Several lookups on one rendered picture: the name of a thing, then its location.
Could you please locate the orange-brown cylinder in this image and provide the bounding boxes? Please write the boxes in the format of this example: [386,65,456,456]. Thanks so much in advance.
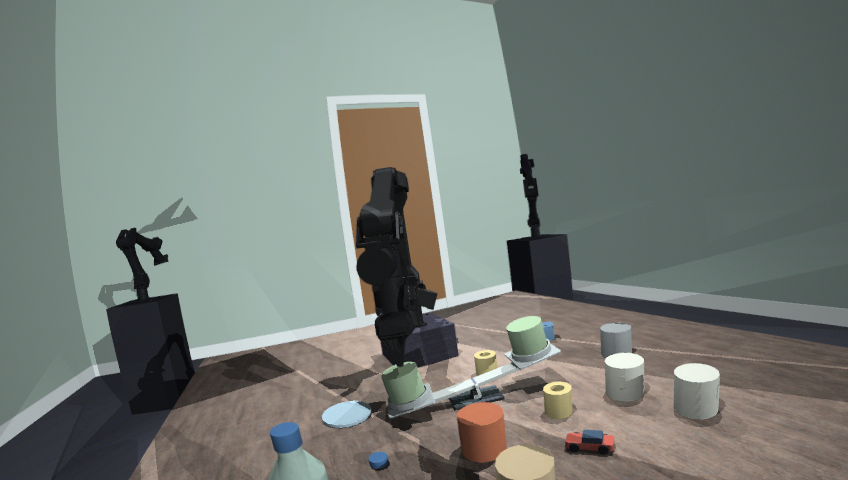
[457,402,507,463]

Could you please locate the light blue block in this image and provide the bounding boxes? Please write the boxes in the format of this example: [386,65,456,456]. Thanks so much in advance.
[542,322,555,340]

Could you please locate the white cylinder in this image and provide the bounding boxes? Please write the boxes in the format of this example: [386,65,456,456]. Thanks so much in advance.
[673,363,720,420]
[604,353,645,402]

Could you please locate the red toy car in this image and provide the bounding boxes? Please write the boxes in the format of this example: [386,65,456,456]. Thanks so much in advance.
[565,429,614,455]

